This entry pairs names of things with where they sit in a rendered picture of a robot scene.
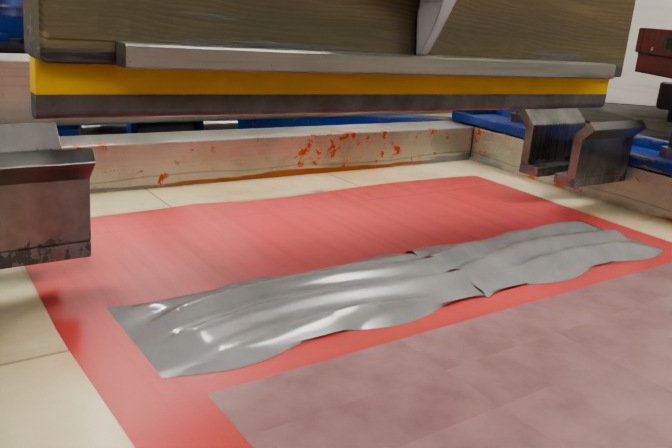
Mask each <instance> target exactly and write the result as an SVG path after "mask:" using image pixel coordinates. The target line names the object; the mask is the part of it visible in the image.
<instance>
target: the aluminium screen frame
mask: <svg viewBox="0 0 672 448"><path fill-rule="evenodd" d="M59 138H60V142H61V146H62V150H70V149H89V148H91V149H92V150H93V153H94V157H95V161H96V164H95V166H94V169H93V172H92V174H91V177H90V194H94V193H105V192H116V191H127V190H138V189H149V188H160V187H172V186H183V185H194V184H205V183H216V182H227V181H239V180H250V179H261V178H272V177H283V176H294V175H305V174H317V173H328V172H339V171H350V170H361V169H372V168H384V167H395V166H406V165H417V164H428V163H439V162H450V161H462V160H472V161H475V162H479V163H482V164H485V165H488V166H492V167H495V168H498V169H501V170H505V171H508V172H511V173H514V174H517V175H521V176H524V177H527V178H530V179H533V180H537V181H540V182H543V183H546V184H550V185H553V186H556V187H559V188H563V189H566V190H569V191H572V192H575V193H579V194H582V195H585V196H588V197H592V198H595V199H598V200H601V201H605V202H608V203H611V204H614V205H618V206H621V207H624V208H627V209H630V210H634V211H637V212H640V213H643V214H647V215H650V216H653V217H656V218H660V219H663V220H666V221H669V222H672V176H671V175H667V174H663V173H659V172H655V171H651V170H647V169H643V168H639V167H636V166H632V165H628V167H627V171H626V177H625V181H620V182H613V183H605V184H598V185H591V186H584V187H577V188H570V187H567V186H564V185H561V184H557V183H554V182H553V180H554V175H551V176H542V177H534V176H531V175H528V174H524V173H521V172H519V168H520V163H521V155H522V149H523V143H524V138H521V137H517V136H514V135H510V134H506V133H502V132H498V131H494V130H490V129H486V128H482V127H478V126H474V125H470V124H466V123H462V122H458V121H454V120H450V121H449V120H447V121H422V122H398V123H373V124H349V125H324V126H300V127H275V128H251V129H226V130H202V131H177V132H153V133H128V134H104V135H79V136H59Z"/></svg>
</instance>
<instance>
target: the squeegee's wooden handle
mask: <svg viewBox="0 0 672 448"><path fill-rule="evenodd" d="M635 2H636V0H456V2H455V4H454V6H453V8H452V10H451V12H450V14H449V16H448V18H447V20H446V22H445V24H444V26H443V28H442V30H441V32H440V34H439V36H438V38H437V40H436V41H435V43H434V45H433V47H432V49H431V51H430V52H429V53H428V54H427V55H443V56H465V57H487V58H510V59H532V60H554V61H576V62H598V63H607V64H615V65H616V69H615V74H614V77H621V74H622V69H623V64H624V59H625V54H626V49H627V43H628V38H629V33H630V28H631V23H632V17H633V12H634V7H635ZM419 3H420V0H23V25H24V50H25V52H26V53H27V54H28V55H29V56H31V57H34V58H36V59H39V60H40V61H43V62H45V63H67V64H108V65H116V41H133V42H156V43H178V44H200V45H222V46H244V47H266V48H288V49H310V50H333V51H355V52H377V53H399V54H414V51H415V18H416V15H417V11H418V8H419Z"/></svg>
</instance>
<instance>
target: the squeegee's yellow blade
mask: <svg viewBox="0 0 672 448"><path fill-rule="evenodd" d="M29 59H30V88H31V92H33V93H34V94H36V95H137V94H607V89H608V84H609V79H574V78H527V77H480V76H433V75H387V74H340V73H293V72H246V71H199V70H153V69H127V68H123V67H120V66H117V65H108V64H67V63H45V62H43V61H40V60H39V59H36V58H33V57H29Z"/></svg>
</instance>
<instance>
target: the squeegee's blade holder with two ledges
mask: <svg viewBox="0 0 672 448"><path fill-rule="evenodd" d="M116 65H117V66H120V67H123V68H127V69H153V70H199V71H246V72H293V73H340V74H387V75H433V76H480V77H527V78H574V79H613V78H614V74H615V69H616V65H615V64H607V63H598V62H576V61H554V60H532V59H510V58H487V57H465V56H443V55H414V54H399V53H377V52H355V51H333V50H310V49H288V48H266V47H244V46H222V45H200V44H178V43H156V42H133V41H116Z"/></svg>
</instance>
